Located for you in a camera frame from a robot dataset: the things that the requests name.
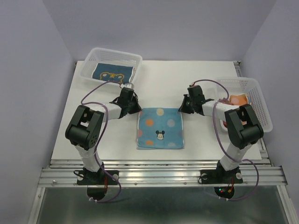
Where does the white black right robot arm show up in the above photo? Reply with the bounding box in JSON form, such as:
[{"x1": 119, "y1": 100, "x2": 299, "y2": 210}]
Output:
[{"x1": 179, "y1": 85, "x2": 264, "y2": 185}]

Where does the aluminium mounting rail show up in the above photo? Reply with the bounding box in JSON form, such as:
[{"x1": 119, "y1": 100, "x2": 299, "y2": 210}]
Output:
[{"x1": 38, "y1": 159, "x2": 287, "y2": 188}]

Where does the yellow tiger towel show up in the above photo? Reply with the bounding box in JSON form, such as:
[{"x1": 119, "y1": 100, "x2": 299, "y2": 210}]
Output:
[{"x1": 92, "y1": 63, "x2": 133, "y2": 84}]

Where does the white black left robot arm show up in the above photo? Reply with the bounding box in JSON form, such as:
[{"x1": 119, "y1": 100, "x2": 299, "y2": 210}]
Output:
[{"x1": 65, "y1": 87, "x2": 142, "y2": 186}]

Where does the brown red checked towel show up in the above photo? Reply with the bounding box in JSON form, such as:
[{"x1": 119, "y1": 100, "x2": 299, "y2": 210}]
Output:
[{"x1": 218, "y1": 98, "x2": 231, "y2": 105}]

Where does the white perforated basket right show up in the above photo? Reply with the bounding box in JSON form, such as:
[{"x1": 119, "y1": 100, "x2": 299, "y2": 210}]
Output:
[{"x1": 216, "y1": 77, "x2": 273, "y2": 133}]

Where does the light blue orange towel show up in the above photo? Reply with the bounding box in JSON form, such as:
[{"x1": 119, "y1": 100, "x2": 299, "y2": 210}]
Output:
[{"x1": 137, "y1": 107, "x2": 184, "y2": 150}]

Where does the orange polka dot towel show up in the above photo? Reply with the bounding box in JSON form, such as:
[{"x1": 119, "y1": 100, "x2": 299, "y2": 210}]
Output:
[{"x1": 229, "y1": 94, "x2": 251, "y2": 105}]

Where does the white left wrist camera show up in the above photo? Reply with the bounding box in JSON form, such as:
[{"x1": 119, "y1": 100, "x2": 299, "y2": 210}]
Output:
[{"x1": 126, "y1": 83, "x2": 134, "y2": 89}]

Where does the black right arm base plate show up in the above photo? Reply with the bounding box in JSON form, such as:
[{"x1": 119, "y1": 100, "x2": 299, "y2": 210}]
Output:
[{"x1": 198, "y1": 169, "x2": 243, "y2": 186}]

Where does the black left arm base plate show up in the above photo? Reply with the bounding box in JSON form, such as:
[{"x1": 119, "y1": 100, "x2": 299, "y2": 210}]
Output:
[{"x1": 73, "y1": 169, "x2": 118, "y2": 186}]

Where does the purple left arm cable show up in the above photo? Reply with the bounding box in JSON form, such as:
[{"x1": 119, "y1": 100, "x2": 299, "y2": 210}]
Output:
[{"x1": 80, "y1": 81, "x2": 122, "y2": 203}]

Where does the white perforated basket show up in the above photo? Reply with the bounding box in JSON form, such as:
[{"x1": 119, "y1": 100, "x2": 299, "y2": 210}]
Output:
[
  {"x1": 79, "y1": 47, "x2": 142, "y2": 84},
  {"x1": 216, "y1": 77, "x2": 273, "y2": 133}
]

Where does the white perforated basket left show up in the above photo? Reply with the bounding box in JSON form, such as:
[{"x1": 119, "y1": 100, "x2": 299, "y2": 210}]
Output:
[{"x1": 79, "y1": 47, "x2": 142, "y2": 84}]

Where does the blue white patterned towel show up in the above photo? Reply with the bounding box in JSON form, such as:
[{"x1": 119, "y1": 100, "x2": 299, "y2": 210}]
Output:
[{"x1": 129, "y1": 67, "x2": 137, "y2": 84}]

